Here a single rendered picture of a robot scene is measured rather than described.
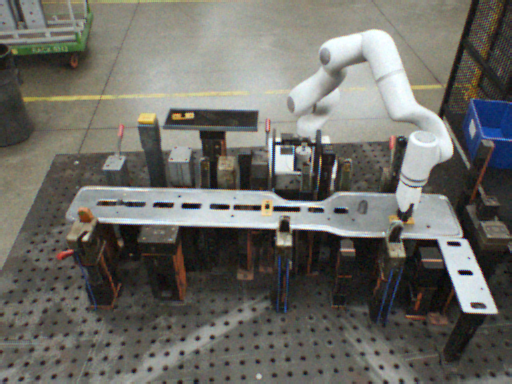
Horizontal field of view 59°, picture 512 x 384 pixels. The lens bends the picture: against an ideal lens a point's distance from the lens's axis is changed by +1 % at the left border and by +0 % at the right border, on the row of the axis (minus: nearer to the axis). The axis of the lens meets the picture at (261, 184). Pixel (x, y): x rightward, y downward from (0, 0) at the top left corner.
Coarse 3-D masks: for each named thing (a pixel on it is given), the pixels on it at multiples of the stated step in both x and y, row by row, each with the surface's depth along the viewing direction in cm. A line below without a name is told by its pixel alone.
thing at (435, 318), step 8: (464, 272) 145; (440, 280) 153; (448, 280) 148; (440, 288) 153; (448, 288) 151; (440, 296) 154; (448, 296) 153; (432, 304) 160; (440, 304) 157; (432, 312) 161; (440, 312) 160; (432, 320) 159; (440, 320) 159
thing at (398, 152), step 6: (396, 138) 158; (402, 138) 159; (396, 144) 159; (402, 144) 156; (396, 150) 161; (402, 150) 160; (396, 156) 162; (402, 156) 161; (396, 162) 164; (390, 168) 165; (390, 174) 165
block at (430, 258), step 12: (420, 252) 148; (432, 252) 148; (420, 264) 146; (432, 264) 144; (420, 276) 146; (432, 276) 145; (408, 288) 159; (420, 288) 150; (432, 288) 149; (408, 300) 158; (420, 300) 154; (408, 312) 159; (420, 312) 159
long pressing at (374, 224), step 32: (96, 192) 167; (128, 192) 167; (160, 192) 167; (192, 192) 167; (224, 192) 167; (256, 192) 167; (352, 192) 167; (384, 192) 167; (160, 224) 155; (192, 224) 155; (224, 224) 155; (256, 224) 155; (320, 224) 154; (352, 224) 155; (384, 224) 155; (416, 224) 155; (448, 224) 155
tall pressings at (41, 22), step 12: (0, 0) 454; (12, 0) 477; (24, 0) 457; (36, 0) 460; (0, 12) 460; (12, 12) 467; (24, 12) 463; (36, 12) 465; (0, 24) 466; (12, 24) 469; (36, 24) 472; (48, 24) 479
